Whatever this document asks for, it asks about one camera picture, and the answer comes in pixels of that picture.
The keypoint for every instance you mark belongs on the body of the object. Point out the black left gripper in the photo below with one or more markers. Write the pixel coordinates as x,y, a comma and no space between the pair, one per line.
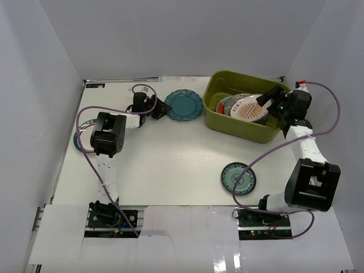
155,106

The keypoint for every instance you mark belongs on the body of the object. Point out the black label sticker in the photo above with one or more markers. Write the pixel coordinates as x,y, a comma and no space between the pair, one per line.
95,85

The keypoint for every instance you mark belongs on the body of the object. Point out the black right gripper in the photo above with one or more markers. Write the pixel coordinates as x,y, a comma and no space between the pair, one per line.
277,94

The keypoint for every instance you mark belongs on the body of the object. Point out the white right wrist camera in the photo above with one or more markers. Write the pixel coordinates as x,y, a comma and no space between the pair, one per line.
301,85

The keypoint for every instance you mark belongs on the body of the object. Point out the red teal floral plate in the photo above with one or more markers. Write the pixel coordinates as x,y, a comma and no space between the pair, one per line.
220,108

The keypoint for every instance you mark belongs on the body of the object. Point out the white green rimmed plate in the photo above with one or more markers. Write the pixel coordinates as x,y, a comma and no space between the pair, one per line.
76,135

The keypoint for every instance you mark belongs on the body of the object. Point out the white papers at back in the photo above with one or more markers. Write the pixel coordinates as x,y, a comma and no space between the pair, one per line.
184,79

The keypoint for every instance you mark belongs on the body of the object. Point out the teal scalloped plate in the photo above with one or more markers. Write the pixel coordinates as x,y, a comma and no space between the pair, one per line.
186,105

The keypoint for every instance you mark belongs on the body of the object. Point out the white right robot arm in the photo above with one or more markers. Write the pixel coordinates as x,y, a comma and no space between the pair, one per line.
313,182

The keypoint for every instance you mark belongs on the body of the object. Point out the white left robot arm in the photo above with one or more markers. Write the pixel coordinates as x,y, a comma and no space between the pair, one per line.
108,137

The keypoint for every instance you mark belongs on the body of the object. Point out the orange sunburst plate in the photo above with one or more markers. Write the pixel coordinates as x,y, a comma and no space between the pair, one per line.
248,110

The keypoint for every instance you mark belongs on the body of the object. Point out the grey deer plate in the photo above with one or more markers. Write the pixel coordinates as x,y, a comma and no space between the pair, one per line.
232,100

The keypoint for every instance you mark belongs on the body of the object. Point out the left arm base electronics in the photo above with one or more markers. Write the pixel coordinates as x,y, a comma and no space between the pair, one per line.
106,221

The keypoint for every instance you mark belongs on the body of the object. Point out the olive green plastic bin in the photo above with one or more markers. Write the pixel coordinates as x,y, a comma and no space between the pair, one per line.
227,83

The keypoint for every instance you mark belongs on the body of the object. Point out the red rimmed beige plate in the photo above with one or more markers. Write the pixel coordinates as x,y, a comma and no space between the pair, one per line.
263,120

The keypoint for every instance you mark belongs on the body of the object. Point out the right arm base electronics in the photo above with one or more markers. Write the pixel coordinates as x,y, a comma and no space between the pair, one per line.
254,226

